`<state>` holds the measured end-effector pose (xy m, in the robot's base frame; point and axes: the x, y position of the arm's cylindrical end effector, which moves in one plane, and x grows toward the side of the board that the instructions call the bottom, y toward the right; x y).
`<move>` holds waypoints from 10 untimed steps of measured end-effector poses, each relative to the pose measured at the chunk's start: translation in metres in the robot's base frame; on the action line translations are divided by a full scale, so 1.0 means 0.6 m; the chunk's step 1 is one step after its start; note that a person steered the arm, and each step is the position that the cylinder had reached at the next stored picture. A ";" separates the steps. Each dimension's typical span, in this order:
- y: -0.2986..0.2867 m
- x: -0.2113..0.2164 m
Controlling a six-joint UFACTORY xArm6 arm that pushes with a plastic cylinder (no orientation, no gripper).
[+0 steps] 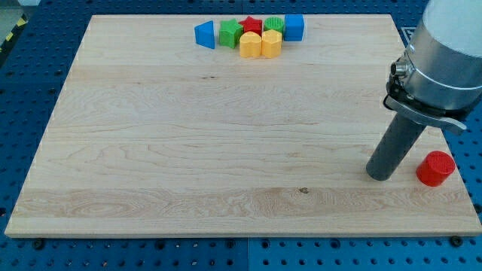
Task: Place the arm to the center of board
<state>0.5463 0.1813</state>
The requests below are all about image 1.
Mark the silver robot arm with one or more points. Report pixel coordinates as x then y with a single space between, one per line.
437 80

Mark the light wooden board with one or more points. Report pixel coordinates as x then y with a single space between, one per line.
154 136

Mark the yellow heart block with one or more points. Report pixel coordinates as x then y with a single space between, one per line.
250 45

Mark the yellow hexagon block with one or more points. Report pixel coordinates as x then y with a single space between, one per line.
271 43

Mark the green star block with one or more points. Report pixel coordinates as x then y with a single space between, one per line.
229 33

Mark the blue quarter-round block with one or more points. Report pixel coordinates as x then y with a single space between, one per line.
205 34

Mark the red star block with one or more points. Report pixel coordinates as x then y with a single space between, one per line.
250 24

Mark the green cylinder block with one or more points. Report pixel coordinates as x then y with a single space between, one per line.
274 23

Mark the blue cube block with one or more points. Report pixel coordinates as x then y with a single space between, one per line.
294 27

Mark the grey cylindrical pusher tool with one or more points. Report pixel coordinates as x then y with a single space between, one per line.
397 140

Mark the red cylinder block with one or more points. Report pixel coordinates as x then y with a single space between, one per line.
436 167

